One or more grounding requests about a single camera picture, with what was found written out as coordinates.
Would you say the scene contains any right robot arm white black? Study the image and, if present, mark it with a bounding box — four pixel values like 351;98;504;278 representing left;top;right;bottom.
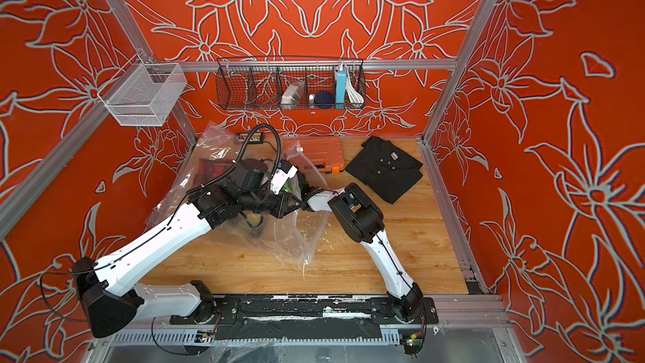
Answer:
297;172;428;323

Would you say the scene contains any grey white packet in basket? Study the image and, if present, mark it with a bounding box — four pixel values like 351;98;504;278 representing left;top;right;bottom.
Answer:
281;81;306;109

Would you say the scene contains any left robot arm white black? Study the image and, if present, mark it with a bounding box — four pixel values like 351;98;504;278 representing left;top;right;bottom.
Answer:
72;141;302;338

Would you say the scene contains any orange plastic tool case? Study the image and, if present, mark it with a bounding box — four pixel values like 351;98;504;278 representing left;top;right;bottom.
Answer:
283;136;346;174

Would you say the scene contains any small black device with buttons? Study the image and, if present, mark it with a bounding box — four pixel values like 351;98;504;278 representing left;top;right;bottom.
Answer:
236;132;265;145

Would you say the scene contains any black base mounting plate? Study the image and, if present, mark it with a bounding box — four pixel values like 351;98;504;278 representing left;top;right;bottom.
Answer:
169;294;438;341

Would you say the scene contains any dark blue round object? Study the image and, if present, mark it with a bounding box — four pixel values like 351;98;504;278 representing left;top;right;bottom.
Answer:
313;91;335;109

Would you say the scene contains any white cable in basket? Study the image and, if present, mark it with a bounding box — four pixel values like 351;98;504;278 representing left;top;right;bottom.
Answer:
345;80;364;108

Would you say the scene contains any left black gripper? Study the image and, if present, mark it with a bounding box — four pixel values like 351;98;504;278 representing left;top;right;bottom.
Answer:
242;187;307;220

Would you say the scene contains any clear plastic vacuum bag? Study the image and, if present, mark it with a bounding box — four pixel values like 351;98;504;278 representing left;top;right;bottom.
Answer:
146;123;329;265

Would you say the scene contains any red black plaid shirt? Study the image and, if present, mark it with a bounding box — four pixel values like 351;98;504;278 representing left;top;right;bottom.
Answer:
198;159;234;180

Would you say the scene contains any black wire wall basket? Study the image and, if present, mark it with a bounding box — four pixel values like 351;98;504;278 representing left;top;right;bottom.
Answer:
215;55;367;111

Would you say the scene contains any light blue box in basket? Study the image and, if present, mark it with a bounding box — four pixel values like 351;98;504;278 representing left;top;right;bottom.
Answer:
334;65;347;109

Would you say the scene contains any clear acrylic wall bin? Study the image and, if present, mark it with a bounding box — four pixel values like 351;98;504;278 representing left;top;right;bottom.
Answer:
100;63;187;127

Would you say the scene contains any white slotted cable duct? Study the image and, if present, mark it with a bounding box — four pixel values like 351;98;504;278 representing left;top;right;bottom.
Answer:
111;329;401;347

